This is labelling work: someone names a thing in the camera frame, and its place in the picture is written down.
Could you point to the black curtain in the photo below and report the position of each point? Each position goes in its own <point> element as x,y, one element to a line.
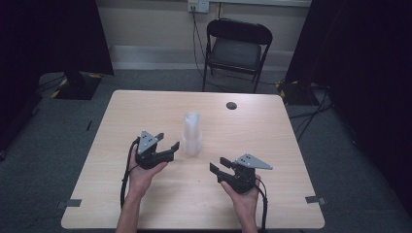
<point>366,81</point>
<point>39,48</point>

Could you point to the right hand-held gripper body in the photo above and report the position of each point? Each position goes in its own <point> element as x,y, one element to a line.
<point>244,176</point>

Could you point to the grey tape strip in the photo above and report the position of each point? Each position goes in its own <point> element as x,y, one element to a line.
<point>314,199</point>
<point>73,203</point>

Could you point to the person's left hand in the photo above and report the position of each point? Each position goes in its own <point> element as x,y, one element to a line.
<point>142,179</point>

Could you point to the black stand base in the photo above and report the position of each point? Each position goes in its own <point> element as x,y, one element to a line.
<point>77,86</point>
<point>293,93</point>

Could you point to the person's right hand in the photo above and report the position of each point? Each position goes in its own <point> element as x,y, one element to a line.
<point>244,202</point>

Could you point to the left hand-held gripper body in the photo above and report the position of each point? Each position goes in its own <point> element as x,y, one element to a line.
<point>152,155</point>

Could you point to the white wall socket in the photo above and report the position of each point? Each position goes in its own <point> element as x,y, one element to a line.
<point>198,5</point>

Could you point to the black folding chair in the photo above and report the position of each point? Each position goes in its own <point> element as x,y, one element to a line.
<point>234,53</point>

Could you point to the stack of clear plastic cups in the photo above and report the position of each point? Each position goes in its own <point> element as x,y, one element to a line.
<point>192,136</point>

